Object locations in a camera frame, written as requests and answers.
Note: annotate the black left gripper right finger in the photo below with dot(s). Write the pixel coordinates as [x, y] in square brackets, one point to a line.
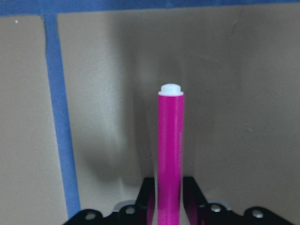
[194, 201]

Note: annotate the pink marker pen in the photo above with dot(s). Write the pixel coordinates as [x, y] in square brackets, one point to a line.
[170, 117]

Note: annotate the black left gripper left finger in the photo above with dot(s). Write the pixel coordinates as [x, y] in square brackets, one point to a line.
[145, 202]

